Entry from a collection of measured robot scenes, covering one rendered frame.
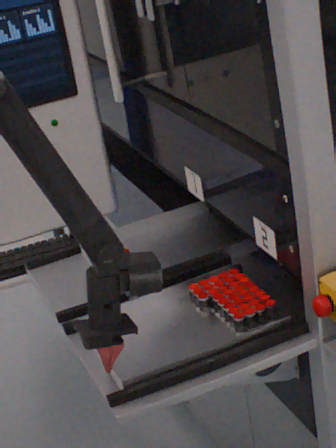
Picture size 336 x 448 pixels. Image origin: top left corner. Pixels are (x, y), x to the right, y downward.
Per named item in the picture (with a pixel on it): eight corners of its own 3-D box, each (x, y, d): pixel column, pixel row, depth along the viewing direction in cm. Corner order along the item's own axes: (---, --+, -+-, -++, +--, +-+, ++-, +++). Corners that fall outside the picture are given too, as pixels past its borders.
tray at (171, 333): (232, 279, 177) (230, 264, 175) (292, 331, 155) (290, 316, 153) (81, 332, 167) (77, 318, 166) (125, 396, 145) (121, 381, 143)
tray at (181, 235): (211, 210, 209) (209, 197, 208) (260, 249, 187) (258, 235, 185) (82, 253, 200) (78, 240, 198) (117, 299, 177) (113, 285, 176)
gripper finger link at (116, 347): (126, 378, 147) (124, 334, 143) (88, 385, 144) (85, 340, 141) (113, 361, 153) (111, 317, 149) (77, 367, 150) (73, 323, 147)
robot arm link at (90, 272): (81, 261, 143) (90, 274, 138) (120, 256, 145) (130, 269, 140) (83, 297, 145) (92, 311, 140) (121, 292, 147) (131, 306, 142)
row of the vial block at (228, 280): (229, 290, 173) (226, 270, 171) (269, 326, 157) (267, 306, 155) (219, 293, 172) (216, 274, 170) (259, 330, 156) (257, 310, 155)
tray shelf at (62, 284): (204, 211, 214) (203, 204, 213) (352, 331, 154) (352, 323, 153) (25, 270, 201) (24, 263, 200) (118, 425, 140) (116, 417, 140)
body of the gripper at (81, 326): (139, 337, 145) (138, 300, 142) (83, 346, 141) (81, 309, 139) (126, 321, 151) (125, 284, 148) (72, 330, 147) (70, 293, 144)
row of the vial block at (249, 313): (219, 293, 172) (216, 274, 170) (259, 330, 156) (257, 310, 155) (209, 297, 171) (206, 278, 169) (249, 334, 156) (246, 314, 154)
